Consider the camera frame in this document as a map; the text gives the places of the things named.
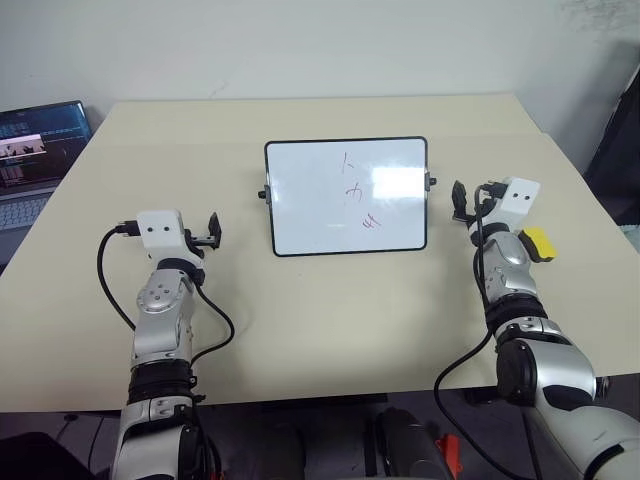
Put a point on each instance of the large black object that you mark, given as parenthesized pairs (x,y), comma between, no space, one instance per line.
(617,140)

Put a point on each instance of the yellow and black eraser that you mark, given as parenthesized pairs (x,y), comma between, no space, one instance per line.
(539,242)

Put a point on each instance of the small red object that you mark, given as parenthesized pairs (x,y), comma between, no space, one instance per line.
(449,452)

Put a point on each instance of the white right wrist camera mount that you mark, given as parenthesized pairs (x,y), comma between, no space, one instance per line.
(522,197)

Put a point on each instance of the pale teal object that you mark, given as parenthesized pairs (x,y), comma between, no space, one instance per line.
(632,236)

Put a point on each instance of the black table frame bar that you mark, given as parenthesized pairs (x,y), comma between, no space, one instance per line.
(325,401)

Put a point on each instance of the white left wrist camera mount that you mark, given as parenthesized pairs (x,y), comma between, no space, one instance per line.
(160,227)

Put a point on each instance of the dark rounded shape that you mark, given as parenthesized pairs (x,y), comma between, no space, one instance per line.
(405,445)

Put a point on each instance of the black-framed small whiteboard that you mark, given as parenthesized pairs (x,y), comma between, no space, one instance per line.
(320,200)

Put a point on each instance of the open grey laptop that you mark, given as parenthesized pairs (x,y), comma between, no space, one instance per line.
(40,145)

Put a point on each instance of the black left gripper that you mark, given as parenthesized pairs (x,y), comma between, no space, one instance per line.
(200,243)

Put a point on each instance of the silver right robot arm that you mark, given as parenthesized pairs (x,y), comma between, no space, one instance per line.
(510,280)

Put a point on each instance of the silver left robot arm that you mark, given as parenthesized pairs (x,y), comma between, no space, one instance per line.
(160,300)

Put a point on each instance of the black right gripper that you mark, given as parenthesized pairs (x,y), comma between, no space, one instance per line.
(475,217)

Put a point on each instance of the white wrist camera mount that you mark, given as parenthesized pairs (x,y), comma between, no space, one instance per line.
(522,197)
(160,227)

